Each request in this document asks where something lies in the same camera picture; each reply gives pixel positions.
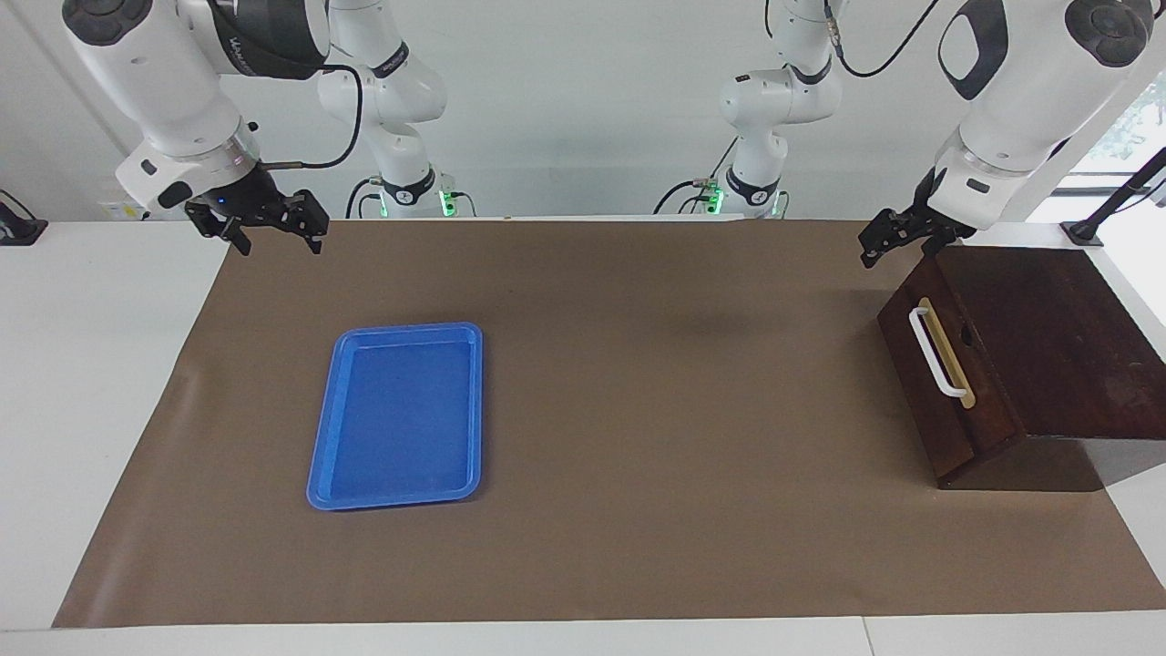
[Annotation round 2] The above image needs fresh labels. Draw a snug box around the white drawer handle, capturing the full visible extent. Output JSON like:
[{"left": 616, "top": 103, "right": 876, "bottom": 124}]
[{"left": 909, "top": 307, "right": 969, "bottom": 400}]

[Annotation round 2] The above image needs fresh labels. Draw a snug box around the wooden drawer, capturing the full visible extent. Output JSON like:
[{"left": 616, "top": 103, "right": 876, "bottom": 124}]
[{"left": 877, "top": 253, "right": 1027, "bottom": 484}]

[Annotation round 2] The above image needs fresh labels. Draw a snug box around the black clamp stand with pole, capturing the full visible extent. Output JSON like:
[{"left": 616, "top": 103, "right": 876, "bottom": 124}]
[{"left": 1061, "top": 146, "right": 1166, "bottom": 248}]

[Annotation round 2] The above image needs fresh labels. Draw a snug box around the dark brown wooden cabinet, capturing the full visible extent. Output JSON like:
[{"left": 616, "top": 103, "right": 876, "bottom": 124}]
[{"left": 877, "top": 244, "right": 1166, "bottom": 493}]

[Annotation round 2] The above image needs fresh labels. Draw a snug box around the blue plastic tray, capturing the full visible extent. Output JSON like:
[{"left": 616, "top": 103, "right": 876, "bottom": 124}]
[{"left": 306, "top": 322, "right": 484, "bottom": 512}]

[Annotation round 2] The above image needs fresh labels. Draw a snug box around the brown paper table mat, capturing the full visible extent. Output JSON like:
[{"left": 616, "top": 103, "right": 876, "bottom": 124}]
[{"left": 52, "top": 219, "right": 1166, "bottom": 630}]

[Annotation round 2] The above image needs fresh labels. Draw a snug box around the black right base cable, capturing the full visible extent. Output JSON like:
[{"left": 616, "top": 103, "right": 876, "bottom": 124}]
[{"left": 344, "top": 178, "right": 387, "bottom": 220}]

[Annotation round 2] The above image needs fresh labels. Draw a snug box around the black base cable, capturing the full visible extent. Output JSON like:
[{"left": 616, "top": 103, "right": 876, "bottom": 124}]
[
  {"left": 344, "top": 178, "right": 387, "bottom": 220},
  {"left": 653, "top": 137, "right": 741, "bottom": 217}
]

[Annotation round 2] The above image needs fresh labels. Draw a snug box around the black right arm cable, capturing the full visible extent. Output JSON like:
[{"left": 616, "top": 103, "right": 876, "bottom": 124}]
[{"left": 259, "top": 62, "right": 365, "bottom": 172}]

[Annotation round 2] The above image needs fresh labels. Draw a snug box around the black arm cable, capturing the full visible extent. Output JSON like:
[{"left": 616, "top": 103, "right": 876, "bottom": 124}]
[
  {"left": 259, "top": 62, "right": 365, "bottom": 172},
  {"left": 823, "top": 0, "right": 941, "bottom": 79}
]

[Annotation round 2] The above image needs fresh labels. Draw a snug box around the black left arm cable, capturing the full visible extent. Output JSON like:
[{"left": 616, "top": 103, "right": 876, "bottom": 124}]
[{"left": 823, "top": 0, "right": 941, "bottom": 79}]

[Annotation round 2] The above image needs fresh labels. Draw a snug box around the black left base cable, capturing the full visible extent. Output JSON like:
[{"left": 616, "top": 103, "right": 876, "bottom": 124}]
[{"left": 653, "top": 137, "right": 741, "bottom": 217}]

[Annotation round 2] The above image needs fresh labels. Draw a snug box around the black table clamp mount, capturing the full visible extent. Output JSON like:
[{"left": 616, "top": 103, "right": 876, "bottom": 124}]
[{"left": 0, "top": 190, "right": 48, "bottom": 247}]

